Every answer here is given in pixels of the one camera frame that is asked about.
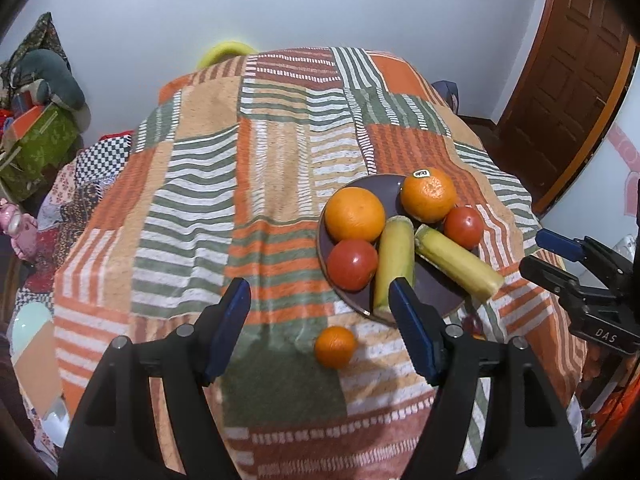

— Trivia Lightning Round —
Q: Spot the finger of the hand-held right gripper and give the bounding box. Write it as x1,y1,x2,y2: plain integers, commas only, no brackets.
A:
536,229,633,281
519,256,621,311

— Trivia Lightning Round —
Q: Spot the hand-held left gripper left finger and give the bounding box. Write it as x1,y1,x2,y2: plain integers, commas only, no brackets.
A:
57,278,251,480

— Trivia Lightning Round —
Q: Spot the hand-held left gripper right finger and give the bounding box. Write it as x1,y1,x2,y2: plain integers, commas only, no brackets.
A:
390,278,585,480

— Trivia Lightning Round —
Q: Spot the purple round plate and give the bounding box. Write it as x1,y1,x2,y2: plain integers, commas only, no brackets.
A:
316,174,473,319

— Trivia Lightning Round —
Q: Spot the yellow green corn cob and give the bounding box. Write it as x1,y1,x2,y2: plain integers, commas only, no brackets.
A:
372,215,416,311
413,224,505,298

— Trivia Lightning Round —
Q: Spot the small tangerine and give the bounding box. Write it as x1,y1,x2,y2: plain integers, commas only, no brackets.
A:
314,326,357,370

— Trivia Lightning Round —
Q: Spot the red tomato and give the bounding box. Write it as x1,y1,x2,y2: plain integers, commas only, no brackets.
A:
443,206,485,249
327,239,379,292

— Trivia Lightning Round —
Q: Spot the smooth large orange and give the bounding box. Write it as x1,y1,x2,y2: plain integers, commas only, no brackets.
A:
325,186,387,243

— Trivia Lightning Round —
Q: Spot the wrinkled large orange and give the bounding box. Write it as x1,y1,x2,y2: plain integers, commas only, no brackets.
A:
400,168,458,224

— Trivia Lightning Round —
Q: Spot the white sliding wardrobe door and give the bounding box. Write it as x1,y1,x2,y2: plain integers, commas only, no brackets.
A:
540,55,640,246

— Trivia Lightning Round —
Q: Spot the striped patchwork blanket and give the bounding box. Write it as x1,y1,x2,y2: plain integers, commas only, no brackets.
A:
52,46,588,480

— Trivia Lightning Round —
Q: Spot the brown wooden door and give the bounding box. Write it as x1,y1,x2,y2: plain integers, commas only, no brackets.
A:
495,0,639,206

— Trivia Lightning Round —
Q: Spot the brown cardboard sheet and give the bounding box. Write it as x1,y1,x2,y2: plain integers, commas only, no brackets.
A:
14,320,63,413

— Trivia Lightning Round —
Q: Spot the light green disc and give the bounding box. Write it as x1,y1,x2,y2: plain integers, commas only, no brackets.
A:
11,302,55,361

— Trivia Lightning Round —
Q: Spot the floral quilt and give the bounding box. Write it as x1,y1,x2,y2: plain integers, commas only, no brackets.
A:
10,132,136,461

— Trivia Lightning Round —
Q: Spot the pink bunny toy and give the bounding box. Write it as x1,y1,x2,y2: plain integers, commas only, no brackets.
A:
0,199,39,257

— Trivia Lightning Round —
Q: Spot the green patterned storage box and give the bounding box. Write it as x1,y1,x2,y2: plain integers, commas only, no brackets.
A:
0,105,81,202

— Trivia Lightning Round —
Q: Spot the dark patterned bag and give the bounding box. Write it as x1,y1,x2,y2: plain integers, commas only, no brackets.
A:
0,11,68,81

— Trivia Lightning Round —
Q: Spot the yellow ring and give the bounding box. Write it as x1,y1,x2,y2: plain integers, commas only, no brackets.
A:
197,40,261,69

